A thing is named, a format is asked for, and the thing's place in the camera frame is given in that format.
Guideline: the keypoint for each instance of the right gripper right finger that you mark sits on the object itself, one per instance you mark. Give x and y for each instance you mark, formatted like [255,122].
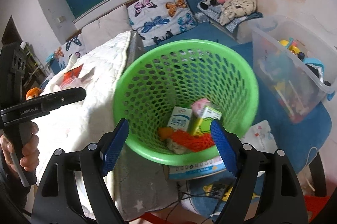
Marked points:
[281,199]

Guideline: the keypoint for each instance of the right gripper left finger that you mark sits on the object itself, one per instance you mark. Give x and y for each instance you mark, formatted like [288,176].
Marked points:
[57,199]

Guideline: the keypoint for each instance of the orange red snack bag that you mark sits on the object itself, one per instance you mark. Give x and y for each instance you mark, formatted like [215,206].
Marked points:
[73,73]

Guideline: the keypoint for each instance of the clear bottle green yellow label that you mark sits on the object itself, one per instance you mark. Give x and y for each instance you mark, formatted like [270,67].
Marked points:
[201,124]

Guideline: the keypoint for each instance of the clear cup red net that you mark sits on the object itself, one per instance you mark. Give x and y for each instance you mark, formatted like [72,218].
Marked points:
[181,142]

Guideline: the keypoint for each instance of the pink snack wrapper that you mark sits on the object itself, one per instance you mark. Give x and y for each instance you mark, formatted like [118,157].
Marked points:
[198,106]

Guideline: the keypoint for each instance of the white blue milk carton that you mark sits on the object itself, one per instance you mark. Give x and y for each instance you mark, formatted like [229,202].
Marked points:
[180,118]

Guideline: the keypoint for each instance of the person's left hand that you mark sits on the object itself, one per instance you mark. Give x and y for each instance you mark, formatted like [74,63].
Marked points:
[30,152]

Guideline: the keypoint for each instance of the orange green plush toy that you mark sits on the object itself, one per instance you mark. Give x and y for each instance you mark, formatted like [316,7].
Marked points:
[33,93]

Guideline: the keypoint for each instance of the blue floor mat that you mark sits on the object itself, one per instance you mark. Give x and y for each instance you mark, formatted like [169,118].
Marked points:
[300,141]

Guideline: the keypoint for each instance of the white quilted mattress pad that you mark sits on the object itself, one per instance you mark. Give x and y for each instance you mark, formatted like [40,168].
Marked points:
[73,126]

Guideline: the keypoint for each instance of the left butterfly pillow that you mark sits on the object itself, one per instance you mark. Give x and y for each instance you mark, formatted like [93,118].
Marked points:
[58,59]

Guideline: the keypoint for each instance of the butterfly pillow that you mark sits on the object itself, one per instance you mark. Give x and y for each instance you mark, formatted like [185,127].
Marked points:
[58,59]
[156,21]

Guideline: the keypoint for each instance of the blue white cardboard box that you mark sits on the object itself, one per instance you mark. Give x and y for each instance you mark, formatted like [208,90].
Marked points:
[194,171]

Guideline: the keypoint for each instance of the clear plastic toy bin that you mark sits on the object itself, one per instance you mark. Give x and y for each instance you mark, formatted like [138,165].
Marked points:
[294,64]

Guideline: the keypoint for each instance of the grey plain pillow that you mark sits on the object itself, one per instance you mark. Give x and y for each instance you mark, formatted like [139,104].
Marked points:
[105,28]

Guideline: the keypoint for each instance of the green plastic mesh basket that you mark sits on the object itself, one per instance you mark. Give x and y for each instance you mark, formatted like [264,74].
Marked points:
[178,74]

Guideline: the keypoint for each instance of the right butterfly pillow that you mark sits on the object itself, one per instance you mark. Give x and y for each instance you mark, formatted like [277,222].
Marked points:
[156,21]

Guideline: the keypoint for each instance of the beige spotted plush toy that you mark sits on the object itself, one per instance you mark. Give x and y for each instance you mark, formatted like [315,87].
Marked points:
[232,9]

